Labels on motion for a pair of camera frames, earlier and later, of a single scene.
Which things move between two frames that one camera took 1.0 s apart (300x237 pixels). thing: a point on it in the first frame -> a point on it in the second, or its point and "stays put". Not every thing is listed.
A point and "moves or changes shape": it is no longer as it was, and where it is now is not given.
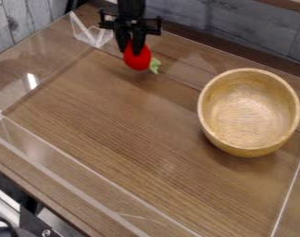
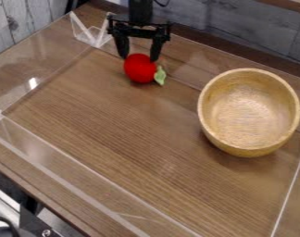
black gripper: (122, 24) -> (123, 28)
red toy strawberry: (137, 62) moves or changes shape
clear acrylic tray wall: (111, 136) stays put
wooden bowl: (249, 109) stays put
